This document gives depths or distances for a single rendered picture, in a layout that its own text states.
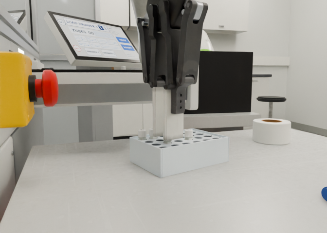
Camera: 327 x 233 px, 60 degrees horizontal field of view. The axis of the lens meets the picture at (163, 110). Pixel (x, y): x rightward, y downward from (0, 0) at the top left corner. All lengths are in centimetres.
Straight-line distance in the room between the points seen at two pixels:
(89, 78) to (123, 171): 21
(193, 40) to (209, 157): 17
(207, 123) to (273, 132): 38
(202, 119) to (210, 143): 50
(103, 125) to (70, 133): 78
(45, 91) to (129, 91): 26
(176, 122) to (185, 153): 4
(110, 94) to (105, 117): 110
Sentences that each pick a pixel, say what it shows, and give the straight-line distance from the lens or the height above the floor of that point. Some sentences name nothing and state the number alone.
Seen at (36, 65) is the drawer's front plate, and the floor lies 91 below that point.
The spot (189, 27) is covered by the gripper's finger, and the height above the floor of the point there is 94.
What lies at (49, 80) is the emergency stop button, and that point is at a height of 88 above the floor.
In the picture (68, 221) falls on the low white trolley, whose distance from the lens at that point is 28.
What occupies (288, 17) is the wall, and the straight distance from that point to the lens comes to 551.
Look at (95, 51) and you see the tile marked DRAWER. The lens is 149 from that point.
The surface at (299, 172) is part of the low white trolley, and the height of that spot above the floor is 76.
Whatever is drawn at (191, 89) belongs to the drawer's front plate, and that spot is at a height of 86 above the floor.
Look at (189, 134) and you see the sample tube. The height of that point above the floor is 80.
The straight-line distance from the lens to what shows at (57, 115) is 237.
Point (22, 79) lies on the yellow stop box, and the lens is 30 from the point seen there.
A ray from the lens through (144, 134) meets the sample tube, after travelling 42.
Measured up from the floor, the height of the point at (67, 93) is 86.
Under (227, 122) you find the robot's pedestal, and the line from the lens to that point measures 94.
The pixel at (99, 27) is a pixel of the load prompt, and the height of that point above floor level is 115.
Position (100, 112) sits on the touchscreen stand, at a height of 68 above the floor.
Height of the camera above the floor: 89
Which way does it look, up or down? 7 degrees down
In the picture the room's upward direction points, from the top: straight up
